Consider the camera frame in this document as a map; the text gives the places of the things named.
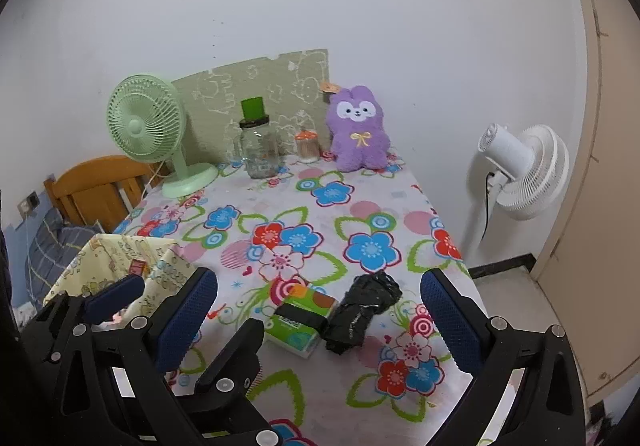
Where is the floral tablecloth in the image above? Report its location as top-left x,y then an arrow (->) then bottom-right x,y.
42,151 -> 493,446

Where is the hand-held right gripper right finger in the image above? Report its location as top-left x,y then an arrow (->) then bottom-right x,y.
420,268 -> 586,446

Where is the wooden bed headboard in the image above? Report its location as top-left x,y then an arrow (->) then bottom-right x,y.
44,156 -> 168,234

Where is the small jar with orange lid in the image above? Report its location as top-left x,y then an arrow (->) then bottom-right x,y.
296,128 -> 321,164

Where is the green printed cardboard panel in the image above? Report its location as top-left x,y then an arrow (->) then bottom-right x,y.
171,49 -> 331,167

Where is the white fan cable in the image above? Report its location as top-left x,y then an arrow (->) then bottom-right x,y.
142,161 -> 171,199

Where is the green desk fan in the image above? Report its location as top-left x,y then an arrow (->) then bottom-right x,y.
106,73 -> 218,199

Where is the blue plaid pillow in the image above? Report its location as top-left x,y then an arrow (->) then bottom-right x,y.
25,208 -> 98,307

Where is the beige wardrobe door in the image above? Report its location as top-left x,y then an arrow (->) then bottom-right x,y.
530,0 -> 640,402

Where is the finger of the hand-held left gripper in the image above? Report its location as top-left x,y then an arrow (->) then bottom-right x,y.
20,274 -> 146,367
180,318 -> 286,446

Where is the yellow printed fabric storage box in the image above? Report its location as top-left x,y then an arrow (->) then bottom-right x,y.
44,233 -> 198,327

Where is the black plastic bag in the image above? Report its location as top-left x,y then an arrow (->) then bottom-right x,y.
320,271 -> 403,357

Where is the green tissue packet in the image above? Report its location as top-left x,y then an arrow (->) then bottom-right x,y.
264,283 -> 337,359

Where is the black fan cable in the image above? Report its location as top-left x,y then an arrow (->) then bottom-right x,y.
481,171 -> 497,241

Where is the glass jar mug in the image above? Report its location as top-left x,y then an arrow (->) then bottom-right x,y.
234,118 -> 281,179

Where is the black elastic band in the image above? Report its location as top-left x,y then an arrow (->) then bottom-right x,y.
274,303 -> 328,333

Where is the purple plush bunny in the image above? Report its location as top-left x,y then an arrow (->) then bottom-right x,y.
322,84 -> 392,173

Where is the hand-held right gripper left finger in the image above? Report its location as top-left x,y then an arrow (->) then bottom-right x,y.
57,268 -> 218,446

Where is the white standing fan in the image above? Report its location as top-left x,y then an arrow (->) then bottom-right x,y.
462,123 -> 571,267

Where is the green plastic cup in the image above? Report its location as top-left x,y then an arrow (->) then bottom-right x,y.
241,96 -> 266,121

